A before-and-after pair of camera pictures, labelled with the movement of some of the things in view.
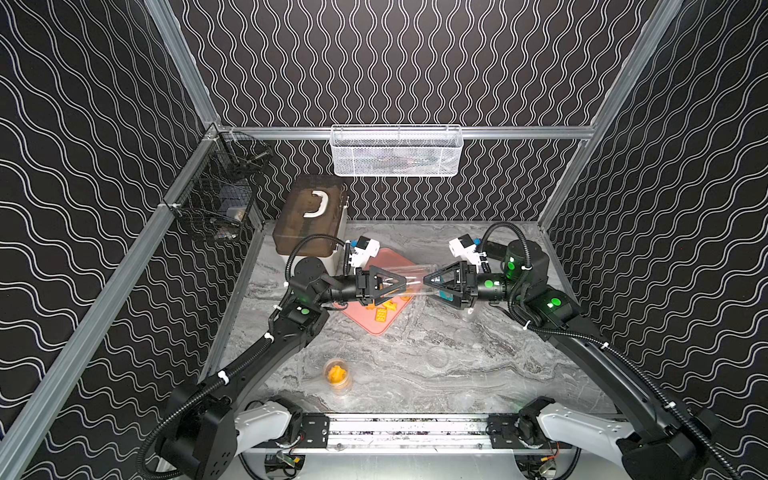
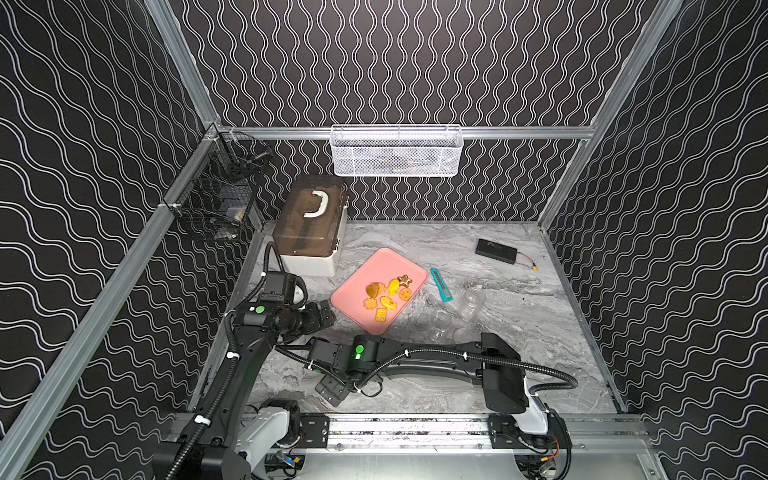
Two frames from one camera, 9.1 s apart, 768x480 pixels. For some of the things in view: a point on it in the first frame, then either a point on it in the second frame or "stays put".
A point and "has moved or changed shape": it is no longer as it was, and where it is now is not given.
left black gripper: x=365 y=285 -> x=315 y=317
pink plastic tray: x=380 y=317 stays put
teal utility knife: x=447 y=295 stays put
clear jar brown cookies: x=414 y=275 -> x=441 y=326
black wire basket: x=217 y=194 stays put
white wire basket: x=397 y=150 stays put
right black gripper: x=465 y=285 -> x=329 y=392
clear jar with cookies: x=421 y=309 has moved or changed shape
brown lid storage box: x=312 y=221 stays put
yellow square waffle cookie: x=381 y=314 stays put
